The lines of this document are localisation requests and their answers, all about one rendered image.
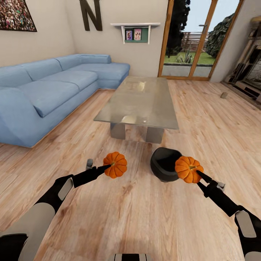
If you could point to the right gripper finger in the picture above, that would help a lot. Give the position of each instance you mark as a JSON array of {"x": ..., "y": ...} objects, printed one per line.
[
  {"x": 202, "y": 186},
  {"x": 205, "y": 177}
]

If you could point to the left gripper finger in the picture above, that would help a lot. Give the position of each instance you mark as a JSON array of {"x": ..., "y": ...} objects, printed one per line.
[{"x": 102, "y": 168}]

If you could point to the pumpkin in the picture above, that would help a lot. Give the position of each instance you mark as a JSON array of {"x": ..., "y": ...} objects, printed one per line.
[
  {"x": 186, "y": 168},
  {"x": 118, "y": 164}
]

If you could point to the pillar candle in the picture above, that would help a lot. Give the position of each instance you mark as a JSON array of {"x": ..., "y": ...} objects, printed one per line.
[{"x": 223, "y": 95}]

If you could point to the cauldron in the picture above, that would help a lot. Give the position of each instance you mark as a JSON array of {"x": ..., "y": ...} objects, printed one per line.
[{"x": 162, "y": 163}]

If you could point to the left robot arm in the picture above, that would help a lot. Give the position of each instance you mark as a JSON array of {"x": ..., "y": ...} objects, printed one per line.
[{"x": 21, "y": 241}]

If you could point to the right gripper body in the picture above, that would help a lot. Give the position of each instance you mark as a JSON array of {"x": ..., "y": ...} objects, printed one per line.
[{"x": 216, "y": 194}]

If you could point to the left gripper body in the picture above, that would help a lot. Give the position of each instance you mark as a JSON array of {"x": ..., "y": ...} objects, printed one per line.
[{"x": 89, "y": 175}]

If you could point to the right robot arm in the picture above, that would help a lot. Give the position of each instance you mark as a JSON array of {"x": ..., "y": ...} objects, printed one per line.
[{"x": 249, "y": 226}]

